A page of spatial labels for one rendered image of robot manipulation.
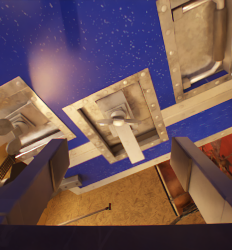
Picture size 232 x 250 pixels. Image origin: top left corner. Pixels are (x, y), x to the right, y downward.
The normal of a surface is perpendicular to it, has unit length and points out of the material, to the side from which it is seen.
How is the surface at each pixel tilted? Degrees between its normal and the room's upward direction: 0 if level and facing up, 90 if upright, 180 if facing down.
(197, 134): 90
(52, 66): 90
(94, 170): 90
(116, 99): 90
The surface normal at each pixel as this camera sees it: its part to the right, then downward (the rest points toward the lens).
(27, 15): 0.22, 0.70
